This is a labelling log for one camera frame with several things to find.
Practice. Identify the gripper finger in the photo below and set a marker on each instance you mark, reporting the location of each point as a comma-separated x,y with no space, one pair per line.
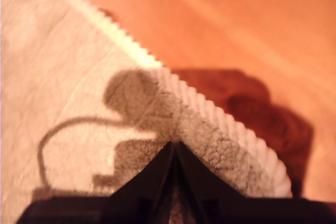
152,182
204,182

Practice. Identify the cream fluffy tea towel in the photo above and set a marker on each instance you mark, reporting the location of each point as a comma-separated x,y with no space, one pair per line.
65,64

